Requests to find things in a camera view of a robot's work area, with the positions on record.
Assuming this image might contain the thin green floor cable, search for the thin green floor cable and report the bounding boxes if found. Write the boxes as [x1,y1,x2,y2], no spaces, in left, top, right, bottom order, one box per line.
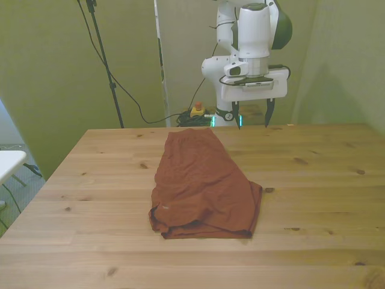
[1,184,22,213]

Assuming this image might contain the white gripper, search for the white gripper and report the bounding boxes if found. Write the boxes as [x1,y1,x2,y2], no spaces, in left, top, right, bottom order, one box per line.
[218,66,289,131]

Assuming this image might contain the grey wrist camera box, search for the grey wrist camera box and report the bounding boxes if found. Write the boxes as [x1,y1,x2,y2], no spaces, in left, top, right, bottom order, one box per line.
[239,77,275,90]

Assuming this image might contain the white vertical wall strip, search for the white vertical wall strip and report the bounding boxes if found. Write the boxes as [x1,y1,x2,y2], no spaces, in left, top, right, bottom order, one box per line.
[153,0,171,128]

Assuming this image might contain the rust red shorts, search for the rust red shorts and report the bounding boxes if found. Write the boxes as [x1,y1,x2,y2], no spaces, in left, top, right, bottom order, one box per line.
[147,127,263,240]

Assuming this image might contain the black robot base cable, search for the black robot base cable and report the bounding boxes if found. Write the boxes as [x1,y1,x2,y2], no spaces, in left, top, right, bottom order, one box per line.
[191,42,218,113]

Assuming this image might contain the yellow emergency stop box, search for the yellow emergency stop box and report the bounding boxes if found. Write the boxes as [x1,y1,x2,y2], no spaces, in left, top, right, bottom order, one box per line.
[189,101,209,119]

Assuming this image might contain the long black hanging cable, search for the long black hanging cable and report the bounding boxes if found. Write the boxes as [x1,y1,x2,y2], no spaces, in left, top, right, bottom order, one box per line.
[77,0,193,125]

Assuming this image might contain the black camera tripod stand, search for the black camera tripod stand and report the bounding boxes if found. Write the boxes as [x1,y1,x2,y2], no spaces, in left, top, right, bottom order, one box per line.
[76,0,125,129]

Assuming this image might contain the dark coiled cable bundle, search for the dark coiled cable bundle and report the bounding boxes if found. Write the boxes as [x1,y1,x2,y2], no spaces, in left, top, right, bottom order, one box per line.
[176,110,215,128]

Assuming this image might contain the white folding table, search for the white folding table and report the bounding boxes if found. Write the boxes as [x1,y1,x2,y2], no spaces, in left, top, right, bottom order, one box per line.
[0,149,28,185]

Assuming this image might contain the brown wooden stool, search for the brown wooden stool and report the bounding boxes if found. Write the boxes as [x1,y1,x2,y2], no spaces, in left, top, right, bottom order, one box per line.
[240,104,268,117]

